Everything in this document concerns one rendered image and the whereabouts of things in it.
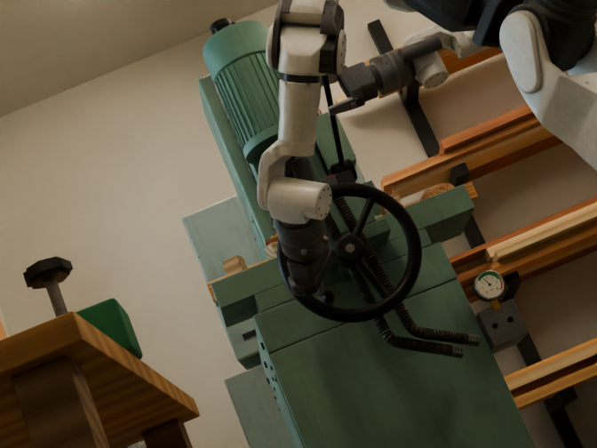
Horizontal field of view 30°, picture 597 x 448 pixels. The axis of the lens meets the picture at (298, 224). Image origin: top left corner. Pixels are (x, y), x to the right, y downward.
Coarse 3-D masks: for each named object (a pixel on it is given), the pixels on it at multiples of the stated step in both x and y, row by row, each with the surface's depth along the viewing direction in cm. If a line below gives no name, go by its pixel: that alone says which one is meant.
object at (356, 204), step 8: (352, 200) 231; (360, 200) 231; (336, 208) 231; (352, 208) 231; (360, 208) 231; (336, 216) 230; (336, 224) 230; (344, 224) 230; (328, 232) 229; (344, 232) 229
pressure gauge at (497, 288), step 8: (488, 272) 230; (496, 272) 230; (480, 280) 229; (488, 280) 229; (496, 280) 229; (480, 288) 229; (488, 288) 229; (496, 288) 229; (504, 288) 229; (480, 296) 229; (488, 296) 228; (496, 296) 228; (496, 304) 230
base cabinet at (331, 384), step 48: (336, 336) 232; (480, 336) 232; (288, 384) 229; (336, 384) 229; (384, 384) 229; (432, 384) 229; (480, 384) 229; (336, 432) 226; (384, 432) 226; (432, 432) 226; (480, 432) 226; (528, 432) 226
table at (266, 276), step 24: (456, 192) 242; (384, 216) 240; (432, 216) 240; (456, 216) 241; (384, 240) 236; (432, 240) 254; (264, 264) 237; (216, 288) 235; (240, 288) 235; (264, 288) 235; (240, 312) 245
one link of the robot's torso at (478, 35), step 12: (492, 0) 195; (504, 0) 194; (516, 0) 200; (552, 0) 186; (564, 0) 185; (576, 0) 184; (588, 0) 185; (492, 12) 196; (504, 12) 200; (576, 12) 185; (588, 12) 186; (480, 24) 199; (492, 24) 197; (480, 36) 199; (492, 36) 201
